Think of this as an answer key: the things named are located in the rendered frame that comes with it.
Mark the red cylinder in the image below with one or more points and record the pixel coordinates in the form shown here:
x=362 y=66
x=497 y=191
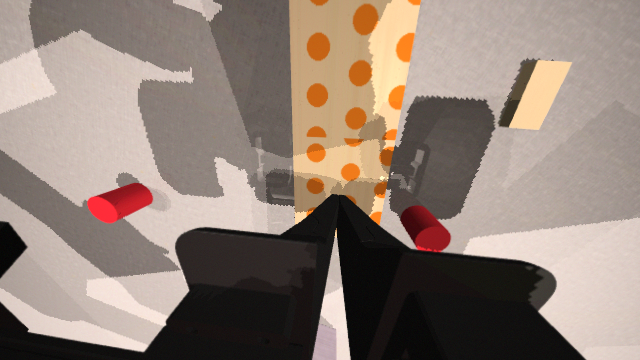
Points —
x=424 y=229
x=119 y=203

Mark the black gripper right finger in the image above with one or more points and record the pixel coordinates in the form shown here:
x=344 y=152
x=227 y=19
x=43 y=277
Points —
x=378 y=271

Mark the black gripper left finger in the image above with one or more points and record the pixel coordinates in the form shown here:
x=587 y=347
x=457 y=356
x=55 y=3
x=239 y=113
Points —
x=294 y=263

